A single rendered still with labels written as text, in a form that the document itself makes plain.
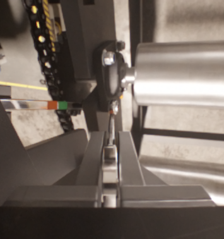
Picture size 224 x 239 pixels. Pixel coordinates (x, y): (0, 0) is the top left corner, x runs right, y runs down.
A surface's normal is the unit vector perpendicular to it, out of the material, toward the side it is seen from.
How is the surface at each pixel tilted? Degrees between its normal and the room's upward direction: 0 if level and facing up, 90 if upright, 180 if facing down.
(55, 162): 90
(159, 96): 14
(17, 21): 0
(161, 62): 42
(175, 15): 0
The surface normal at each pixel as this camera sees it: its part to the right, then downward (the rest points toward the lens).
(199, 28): -0.25, 0.56
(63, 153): 0.96, 0.07
